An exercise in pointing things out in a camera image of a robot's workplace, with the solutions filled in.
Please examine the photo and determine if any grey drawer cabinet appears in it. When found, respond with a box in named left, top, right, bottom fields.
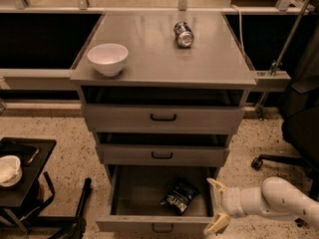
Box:
left=69, top=9, right=259, bottom=171

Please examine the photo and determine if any black side table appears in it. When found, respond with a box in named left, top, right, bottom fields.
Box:
left=0, top=137, right=56, bottom=233

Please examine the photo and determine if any white bowl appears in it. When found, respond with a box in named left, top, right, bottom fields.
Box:
left=87, top=43, right=129, bottom=77

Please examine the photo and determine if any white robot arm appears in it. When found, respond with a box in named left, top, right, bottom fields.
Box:
left=203, top=177, right=319, bottom=235

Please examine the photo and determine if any grey middle drawer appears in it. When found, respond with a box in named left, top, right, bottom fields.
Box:
left=96, top=132, right=229, bottom=167

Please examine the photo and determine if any grey bottom drawer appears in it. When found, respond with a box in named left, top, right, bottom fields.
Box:
left=97, top=165, right=219, bottom=234

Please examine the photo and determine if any black office chair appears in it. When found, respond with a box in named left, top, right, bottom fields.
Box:
left=251, top=29, right=319, bottom=201

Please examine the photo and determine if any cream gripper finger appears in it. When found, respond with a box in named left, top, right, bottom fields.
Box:
left=207, top=178, right=226, bottom=192
left=203, top=212, right=231, bottom=235

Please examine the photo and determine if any white cup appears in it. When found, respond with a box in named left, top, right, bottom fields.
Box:
left=0, top=155, right=23, bottom=187

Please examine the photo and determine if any soda can lying down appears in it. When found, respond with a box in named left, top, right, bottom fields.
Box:
left=173, top=21, right=194, bottom=48

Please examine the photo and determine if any blue chip bag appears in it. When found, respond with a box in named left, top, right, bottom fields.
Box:
left=160, top=178, right=200, bottom=215

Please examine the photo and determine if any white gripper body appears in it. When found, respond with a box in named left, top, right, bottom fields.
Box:
left=221, top=187, right=247, bottom=217

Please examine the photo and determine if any grey top drawer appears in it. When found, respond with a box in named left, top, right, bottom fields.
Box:
left=81, top=86, right=244, bottom=134

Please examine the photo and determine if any grey drawer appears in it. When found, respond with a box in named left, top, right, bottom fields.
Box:
left=97, top=165, right=219, bottom=234
left=81, top=86, right=244, bottom=134
left=96, top=132, right=229, bottom=167

